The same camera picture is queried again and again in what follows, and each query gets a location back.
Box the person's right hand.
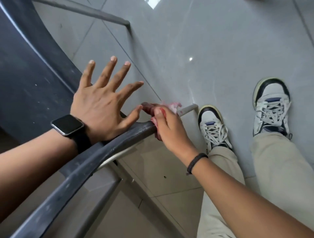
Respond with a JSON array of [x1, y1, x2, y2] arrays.
[[141, 102, 204, 168]]

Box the person's left hand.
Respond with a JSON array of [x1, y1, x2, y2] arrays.
[[70, 56, 144, 145]]

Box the pink cloth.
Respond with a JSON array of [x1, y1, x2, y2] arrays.
[[150, 100, 182, 142]]

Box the person's left forearm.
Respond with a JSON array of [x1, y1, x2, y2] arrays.
[[0, 129, 79, 221]]

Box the person's right forearm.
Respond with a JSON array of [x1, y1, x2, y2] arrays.
[[188, 156, 314, 238]]

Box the grey metal chair leg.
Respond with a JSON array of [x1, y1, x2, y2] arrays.
[[94, 103, 199, 173], [33, 0, 131, 26], [80, 178, 123, 238]]

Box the white and navy sneaker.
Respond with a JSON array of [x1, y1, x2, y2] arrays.
[[252, 77, 293, 140], [197, 105, 233, 155]]

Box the black smartwatch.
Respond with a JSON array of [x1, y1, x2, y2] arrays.
[[51, 114, 93, 154]]

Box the black braided bracelet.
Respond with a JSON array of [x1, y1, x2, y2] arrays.
[[186, 153, 209, 175]]

